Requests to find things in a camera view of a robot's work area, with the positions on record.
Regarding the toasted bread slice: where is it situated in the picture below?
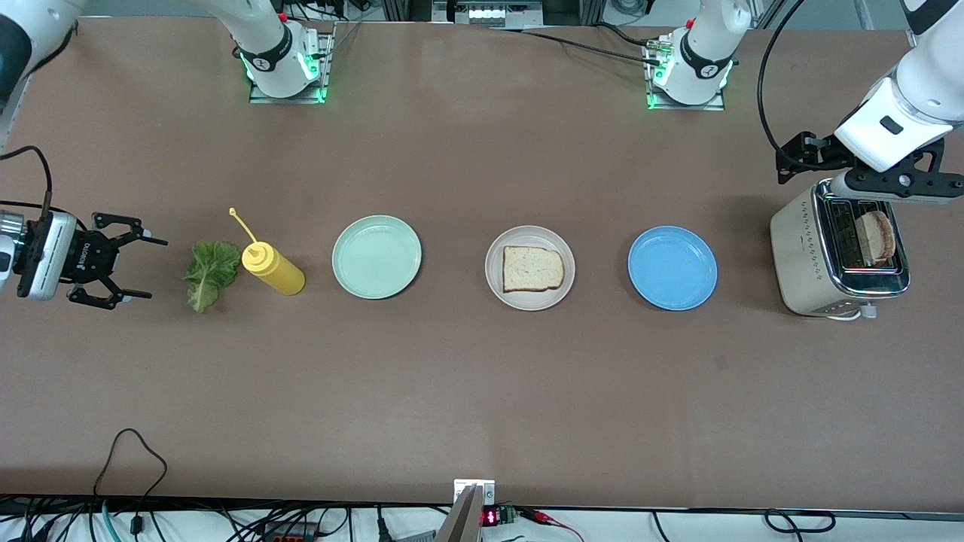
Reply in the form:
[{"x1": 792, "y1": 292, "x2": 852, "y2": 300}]
[
  {"x1": 502, "y1": 245, "x2": 566, "y2": 294},
  {"x1": 861, "y1": 210, "x2": 897, "y2": 266}
]

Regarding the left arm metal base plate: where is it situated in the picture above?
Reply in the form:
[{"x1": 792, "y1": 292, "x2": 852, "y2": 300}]
[{"x1": 644, "y1": 41, "x2": 728, "y2": 112}]

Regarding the black base power cable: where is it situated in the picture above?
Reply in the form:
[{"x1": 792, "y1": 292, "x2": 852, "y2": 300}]
[{"x1": 490, "y1": 26, "x2": 664, "y2": 67}]

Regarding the beige chrome toaster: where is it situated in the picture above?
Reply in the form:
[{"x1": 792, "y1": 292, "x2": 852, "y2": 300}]
[{"x1": 769, "y1": 178, "x2": 912, "y2": 321}]

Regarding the red clip lead cable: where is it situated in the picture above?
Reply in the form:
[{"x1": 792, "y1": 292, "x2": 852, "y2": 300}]
[{"x1": 520, "y1": 508, "x2": 584, "y2": 542}]

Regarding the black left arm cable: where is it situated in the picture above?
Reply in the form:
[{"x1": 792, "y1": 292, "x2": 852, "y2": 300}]
[{"x1": 757, "y1": 0, "x2": 810, "y2": 163}]

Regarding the blue plate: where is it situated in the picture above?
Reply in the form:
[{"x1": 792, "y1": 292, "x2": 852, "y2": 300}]
[{"x1": 627, "y1": 225, "x2": 719, "y2": 312}]

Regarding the beige plate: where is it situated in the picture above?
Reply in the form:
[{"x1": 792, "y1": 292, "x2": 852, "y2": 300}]
[{"x1": 484, "y1": 225, "x2": 577, "y2": 312}]

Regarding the control box with lights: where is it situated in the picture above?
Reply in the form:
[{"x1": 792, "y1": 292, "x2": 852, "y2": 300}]
[{"x1": 433, "y1": 0, "x2": 545, "y2": 29}]

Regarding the pale green plate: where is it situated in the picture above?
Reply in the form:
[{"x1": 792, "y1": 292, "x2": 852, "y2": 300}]
[{"x1": 332, "y1": 215, "x2": 423, "y2": 300}]

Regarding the green lettuce leaf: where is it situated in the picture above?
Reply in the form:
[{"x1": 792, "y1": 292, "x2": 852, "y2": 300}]
[{"x1": 183, "y1": 240, "x2": 243, "y2": 313}]

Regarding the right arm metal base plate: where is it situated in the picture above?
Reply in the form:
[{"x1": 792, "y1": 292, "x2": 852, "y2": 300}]
[{"x1": 249, "y1": 21, "x2": 336, "y2": 105}]

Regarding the silver camera mount bracket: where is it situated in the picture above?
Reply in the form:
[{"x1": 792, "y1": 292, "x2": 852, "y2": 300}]
[{"x1": 453, "y1": 480, "x2": 496, "y2": 507}]

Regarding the yellow mustard squeeze bottle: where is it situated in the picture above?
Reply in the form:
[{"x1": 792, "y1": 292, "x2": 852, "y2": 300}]
[{"x1": 229, "y1": 208, "x2": 307, "y2": 297}]

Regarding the grey camera pole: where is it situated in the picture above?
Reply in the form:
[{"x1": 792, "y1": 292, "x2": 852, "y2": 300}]
[{"x1": 435, "y1": 486, "x2": 483, "y2": 542}]

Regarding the black coiled cable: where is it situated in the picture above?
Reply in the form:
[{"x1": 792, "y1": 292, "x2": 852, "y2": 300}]
[{"x1": 764, "y1": 510, "x2": 837, "y2": 534}]

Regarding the thin black looped cable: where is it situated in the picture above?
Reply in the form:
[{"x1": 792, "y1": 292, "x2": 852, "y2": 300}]
[{"x1": 92, "y1": 428, "x2": 168, "y2": 520}]

